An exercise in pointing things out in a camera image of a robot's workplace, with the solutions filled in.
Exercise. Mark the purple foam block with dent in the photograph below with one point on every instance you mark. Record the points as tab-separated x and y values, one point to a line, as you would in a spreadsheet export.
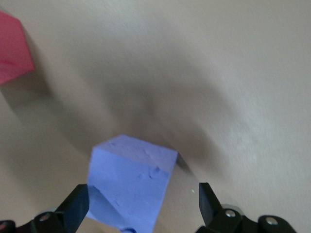
131	174

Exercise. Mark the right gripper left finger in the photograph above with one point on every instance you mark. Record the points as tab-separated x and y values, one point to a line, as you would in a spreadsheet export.
63	216

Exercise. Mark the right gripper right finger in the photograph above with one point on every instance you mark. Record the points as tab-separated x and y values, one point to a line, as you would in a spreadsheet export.
230	221

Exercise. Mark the red foam block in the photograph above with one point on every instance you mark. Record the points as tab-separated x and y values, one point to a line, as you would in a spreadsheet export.
13	53

